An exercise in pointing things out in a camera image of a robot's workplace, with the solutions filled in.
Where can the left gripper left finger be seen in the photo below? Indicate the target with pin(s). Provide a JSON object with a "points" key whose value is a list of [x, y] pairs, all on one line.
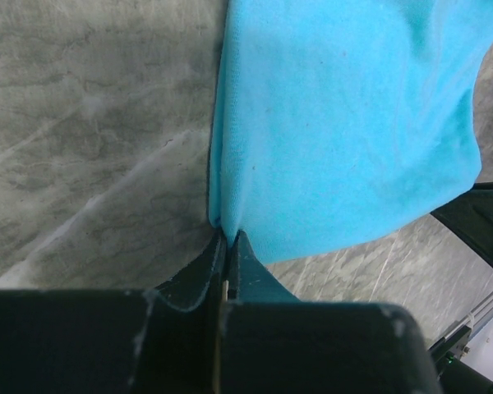
{"points": [[187, 289]]}

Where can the turquoise t-shirt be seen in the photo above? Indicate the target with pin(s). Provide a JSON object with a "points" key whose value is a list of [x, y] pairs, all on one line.
{"points": [[338, 122]]}

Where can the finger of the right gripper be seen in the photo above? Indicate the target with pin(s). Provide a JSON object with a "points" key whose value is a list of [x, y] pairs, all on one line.
{"points": [[470, 218]]}

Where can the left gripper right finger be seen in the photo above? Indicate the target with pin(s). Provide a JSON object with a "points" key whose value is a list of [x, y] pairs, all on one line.
{"points": [[249, 280]]}

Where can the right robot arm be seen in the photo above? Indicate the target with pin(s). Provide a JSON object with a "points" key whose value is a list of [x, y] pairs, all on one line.
{"points": [[460, 358]]}

